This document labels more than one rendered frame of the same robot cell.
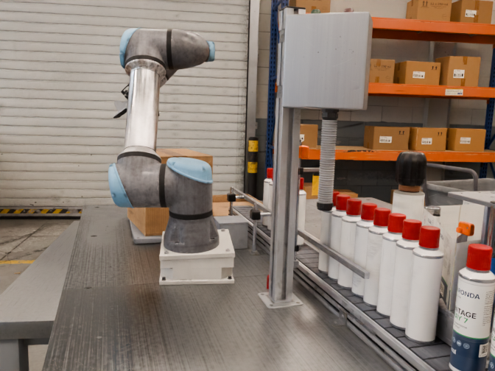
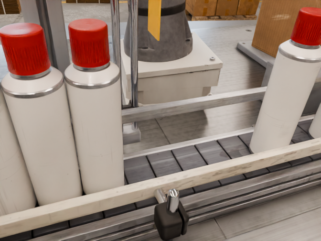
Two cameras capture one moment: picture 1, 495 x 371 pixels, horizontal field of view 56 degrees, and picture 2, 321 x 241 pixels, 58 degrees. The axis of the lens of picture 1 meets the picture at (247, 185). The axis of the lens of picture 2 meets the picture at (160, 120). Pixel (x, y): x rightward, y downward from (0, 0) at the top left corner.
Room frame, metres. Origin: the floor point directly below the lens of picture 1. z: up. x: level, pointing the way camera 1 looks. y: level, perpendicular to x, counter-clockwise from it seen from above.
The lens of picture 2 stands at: (1.18, -0.46, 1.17)
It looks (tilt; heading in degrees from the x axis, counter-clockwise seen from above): 36 degrees down; 84
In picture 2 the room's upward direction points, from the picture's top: 3 degrees clockwise
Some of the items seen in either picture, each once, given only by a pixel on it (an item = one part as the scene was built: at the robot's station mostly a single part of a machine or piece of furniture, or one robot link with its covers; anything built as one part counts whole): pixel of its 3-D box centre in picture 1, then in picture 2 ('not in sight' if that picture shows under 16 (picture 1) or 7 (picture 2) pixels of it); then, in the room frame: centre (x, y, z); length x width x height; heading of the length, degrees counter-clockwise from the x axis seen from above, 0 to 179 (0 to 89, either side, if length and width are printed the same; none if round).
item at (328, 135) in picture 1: (327, 160); not in sight; (0.96, -0.16, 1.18); 0.04 x 0.04 x 0.21
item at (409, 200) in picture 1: (408, 203); not in sight; (1.30, -0.46, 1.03); 0.09 x 0.09 x 0.30
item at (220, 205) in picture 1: (230, 204); not in sight; (2.10, 0.07, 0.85); 0.30 x 0.26 x 0.04; 17
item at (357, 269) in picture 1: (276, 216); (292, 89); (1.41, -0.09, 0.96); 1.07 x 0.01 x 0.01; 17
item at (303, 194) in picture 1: (296, 211); (287, 92); (1.37, -0.15, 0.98); 0.05 x 0.05 x 0.20
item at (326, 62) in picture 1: (327, 64); not in sight; (1.02, -0.16, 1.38); 0.17 x 0.10 x 0.19; 72
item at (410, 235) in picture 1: (407, 273); not in sight; (0.84, -0.31, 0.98); 0.05 x 0.05 x 0.20
